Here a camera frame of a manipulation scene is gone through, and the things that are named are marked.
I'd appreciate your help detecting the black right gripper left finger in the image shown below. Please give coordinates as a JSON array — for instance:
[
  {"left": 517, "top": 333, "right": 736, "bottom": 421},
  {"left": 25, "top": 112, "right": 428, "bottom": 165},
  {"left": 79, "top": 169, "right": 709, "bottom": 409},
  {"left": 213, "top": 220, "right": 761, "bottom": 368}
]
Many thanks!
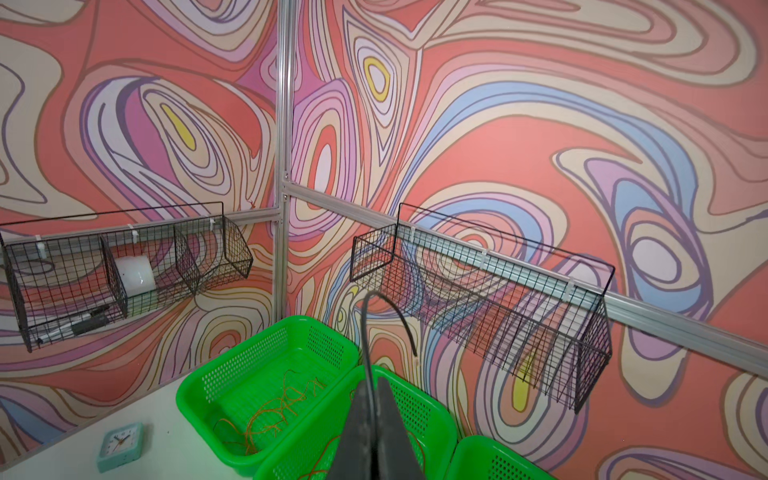
[{"left": 327, "top": 379, "right": 377, "bottom": 480}]

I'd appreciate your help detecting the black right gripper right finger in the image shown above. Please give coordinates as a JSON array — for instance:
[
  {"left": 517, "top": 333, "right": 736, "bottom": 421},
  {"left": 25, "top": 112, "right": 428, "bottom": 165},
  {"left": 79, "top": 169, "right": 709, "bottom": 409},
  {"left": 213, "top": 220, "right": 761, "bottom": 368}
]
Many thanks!
[{"left": 373, "top": 377, "right": 425, "bottom": 480}]

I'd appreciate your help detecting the red orange cable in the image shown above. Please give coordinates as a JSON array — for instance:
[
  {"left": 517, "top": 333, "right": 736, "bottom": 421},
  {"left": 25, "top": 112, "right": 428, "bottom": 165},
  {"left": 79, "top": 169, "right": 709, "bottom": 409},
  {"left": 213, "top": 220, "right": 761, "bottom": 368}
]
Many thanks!
[{"left": 296, "top": 431, "right": 427, "bottom": 480}]

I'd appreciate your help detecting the middle green plastic basket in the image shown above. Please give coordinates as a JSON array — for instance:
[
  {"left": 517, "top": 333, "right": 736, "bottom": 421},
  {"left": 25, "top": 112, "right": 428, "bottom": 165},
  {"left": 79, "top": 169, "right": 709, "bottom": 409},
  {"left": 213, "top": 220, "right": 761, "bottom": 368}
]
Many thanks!
[{"left": 254, "top": 366, "right": 458, "bottom": 479}]

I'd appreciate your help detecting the green plastic basket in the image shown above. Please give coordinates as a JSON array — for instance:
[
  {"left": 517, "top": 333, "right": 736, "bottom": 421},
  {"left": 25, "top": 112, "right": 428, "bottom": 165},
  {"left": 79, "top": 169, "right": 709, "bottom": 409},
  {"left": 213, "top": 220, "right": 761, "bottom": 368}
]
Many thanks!
[
  {"left": 176, "top": 316, "right": 360, "bottom": 478},
  {"left": 254, "top": 366, "right": 458, "bottom": 479},
  {"left": 445, "top": 435, "right": 554, "bottom": 480}
]

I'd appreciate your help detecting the right green plastic basket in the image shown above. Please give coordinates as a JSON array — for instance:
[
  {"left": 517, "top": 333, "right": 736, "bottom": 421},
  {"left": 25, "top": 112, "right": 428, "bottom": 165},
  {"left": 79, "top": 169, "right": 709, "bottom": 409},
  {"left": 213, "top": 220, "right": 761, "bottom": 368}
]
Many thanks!
[{"left": 445, "top": 435, "right": 554, "bottom": 480}]

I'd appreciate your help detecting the left green plastic basket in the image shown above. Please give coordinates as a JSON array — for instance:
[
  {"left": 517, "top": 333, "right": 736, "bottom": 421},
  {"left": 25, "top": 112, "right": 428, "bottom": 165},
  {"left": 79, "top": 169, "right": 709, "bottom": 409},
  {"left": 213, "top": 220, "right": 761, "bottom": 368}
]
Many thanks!
[{"left": 176, "top": 316, "right": 360, "bottom": 478}]

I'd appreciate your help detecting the small green alarm clock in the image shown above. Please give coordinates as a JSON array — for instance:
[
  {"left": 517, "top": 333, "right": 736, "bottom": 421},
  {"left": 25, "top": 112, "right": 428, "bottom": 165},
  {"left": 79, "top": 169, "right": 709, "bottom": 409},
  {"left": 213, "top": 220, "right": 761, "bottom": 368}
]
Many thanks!
[{"left": 96, "top": 422, "right": 144, "bottom": 473}]

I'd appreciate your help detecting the black marker pen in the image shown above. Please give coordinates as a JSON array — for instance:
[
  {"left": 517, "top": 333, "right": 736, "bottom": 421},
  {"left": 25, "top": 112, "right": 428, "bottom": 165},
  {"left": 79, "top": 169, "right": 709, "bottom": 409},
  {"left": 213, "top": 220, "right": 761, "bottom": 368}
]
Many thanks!
[{"left": 35, "top": 305, "right": 110, "bottom": 346}]

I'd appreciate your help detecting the black wire basket back wall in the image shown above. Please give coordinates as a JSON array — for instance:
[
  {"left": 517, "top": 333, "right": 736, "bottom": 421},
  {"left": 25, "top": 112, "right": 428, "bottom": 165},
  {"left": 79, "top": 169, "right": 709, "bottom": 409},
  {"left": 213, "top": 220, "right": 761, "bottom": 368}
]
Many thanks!
[{"left": 350, "top": 203, "right": 615, "bottom": 411}]

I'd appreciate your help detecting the black wire basket wall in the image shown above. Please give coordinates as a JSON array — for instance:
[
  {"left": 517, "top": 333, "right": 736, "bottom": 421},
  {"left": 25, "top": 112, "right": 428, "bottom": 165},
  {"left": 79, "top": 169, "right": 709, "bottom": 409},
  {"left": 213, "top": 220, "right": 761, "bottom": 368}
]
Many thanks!
[
  {"left": 1, "top": 201, "right": 254, "bottom": 351},
  {"left": 350, "top": 203, "right": 615, "bottom": 411}
]

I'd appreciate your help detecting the black wire basket left wall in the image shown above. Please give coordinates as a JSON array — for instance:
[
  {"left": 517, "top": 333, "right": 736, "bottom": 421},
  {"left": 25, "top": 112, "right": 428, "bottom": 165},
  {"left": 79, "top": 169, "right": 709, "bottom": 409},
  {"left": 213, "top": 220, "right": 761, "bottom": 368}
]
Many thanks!
[{"left": 1, "top": 201, "right": 254, "bottom": 351}]

